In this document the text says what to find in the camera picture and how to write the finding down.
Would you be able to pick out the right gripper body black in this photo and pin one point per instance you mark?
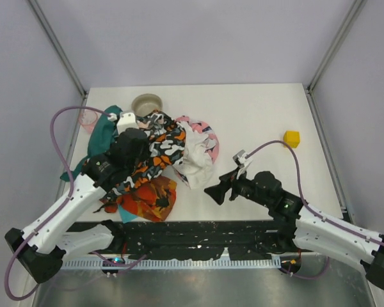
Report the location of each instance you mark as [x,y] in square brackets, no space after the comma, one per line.
[233,184]

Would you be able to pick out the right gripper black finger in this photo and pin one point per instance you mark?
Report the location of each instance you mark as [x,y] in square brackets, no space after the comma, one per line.
[218,192]
[229,177]

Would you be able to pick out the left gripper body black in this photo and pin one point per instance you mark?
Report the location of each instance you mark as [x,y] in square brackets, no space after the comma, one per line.
[136,135]

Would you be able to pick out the camouflage orange black cloth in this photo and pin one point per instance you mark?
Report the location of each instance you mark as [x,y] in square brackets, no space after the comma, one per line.
[166,146]

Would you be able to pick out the light blue cloth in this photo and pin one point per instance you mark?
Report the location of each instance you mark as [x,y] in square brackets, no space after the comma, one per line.
[126,216]

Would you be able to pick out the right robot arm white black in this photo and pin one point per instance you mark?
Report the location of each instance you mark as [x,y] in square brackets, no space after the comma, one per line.
[305,227]

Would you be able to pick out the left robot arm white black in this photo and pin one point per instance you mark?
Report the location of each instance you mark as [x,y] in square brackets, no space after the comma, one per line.
[43,246]

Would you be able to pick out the dark teal green cloth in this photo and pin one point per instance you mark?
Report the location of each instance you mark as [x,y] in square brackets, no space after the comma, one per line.
[103,135]

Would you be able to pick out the white cloth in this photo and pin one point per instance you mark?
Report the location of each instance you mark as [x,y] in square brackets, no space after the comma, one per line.
[196,169]

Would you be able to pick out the orange red patterned cloth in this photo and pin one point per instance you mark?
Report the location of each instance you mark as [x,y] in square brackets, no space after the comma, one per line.
[152,201]

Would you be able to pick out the pink patterned cloth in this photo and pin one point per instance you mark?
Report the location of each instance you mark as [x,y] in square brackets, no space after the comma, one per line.
[203,127]

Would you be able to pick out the beige round bowl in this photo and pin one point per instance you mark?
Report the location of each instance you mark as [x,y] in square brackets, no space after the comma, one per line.
[144,104]

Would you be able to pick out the pink transparent cup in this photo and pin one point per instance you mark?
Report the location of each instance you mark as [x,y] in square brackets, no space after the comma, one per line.
[88,120]

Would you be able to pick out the yellow cube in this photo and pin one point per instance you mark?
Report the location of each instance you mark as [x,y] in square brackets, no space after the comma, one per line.
[291,138]

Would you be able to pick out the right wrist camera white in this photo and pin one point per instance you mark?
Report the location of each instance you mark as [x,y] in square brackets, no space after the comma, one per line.
[243,161]

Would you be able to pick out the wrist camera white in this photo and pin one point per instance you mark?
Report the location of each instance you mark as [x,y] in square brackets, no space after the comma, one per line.
[123,121]
[243,161]

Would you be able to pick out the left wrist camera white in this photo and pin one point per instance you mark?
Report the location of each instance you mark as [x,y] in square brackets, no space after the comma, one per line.
[123,121]

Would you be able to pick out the black front mounting rail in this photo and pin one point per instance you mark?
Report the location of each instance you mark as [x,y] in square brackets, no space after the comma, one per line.
[200,240]

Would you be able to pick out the white slotted cable duct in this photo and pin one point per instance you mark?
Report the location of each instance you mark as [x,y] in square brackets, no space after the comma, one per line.
[223,262]

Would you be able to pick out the left aluminium frame post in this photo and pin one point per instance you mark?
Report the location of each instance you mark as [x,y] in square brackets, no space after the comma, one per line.
[56,45]

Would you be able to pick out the aluminium frame post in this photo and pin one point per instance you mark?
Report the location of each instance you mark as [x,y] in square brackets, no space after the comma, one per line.
[337,41]
[56,45]

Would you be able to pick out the right aluminium frame post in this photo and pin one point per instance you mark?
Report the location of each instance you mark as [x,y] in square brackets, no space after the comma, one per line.
[337,41]

